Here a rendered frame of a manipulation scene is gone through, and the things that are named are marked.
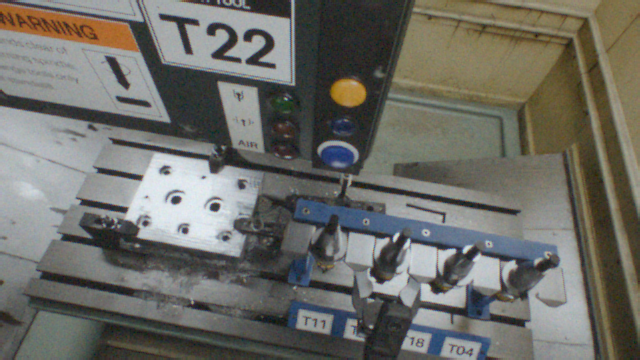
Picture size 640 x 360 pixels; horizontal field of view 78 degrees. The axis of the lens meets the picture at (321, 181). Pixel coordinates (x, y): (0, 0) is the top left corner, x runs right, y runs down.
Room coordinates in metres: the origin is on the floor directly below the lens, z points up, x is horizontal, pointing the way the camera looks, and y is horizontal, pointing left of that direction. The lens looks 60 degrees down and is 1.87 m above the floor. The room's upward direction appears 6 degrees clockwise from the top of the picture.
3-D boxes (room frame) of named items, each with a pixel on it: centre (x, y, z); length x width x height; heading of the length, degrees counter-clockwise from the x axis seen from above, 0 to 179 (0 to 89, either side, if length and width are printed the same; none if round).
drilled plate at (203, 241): (0.41, 0.30, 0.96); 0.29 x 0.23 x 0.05; 86
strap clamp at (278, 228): (0.36, 0.13, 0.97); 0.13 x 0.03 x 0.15; 86
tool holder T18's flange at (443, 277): (0.23, -0.25, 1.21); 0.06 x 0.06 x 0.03
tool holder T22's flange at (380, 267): (0.24, -0.14, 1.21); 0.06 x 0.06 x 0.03
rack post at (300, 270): (0.31, 0.03, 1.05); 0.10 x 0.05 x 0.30; 176
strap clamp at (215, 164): (0.56, 0.27, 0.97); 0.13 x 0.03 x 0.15; 176
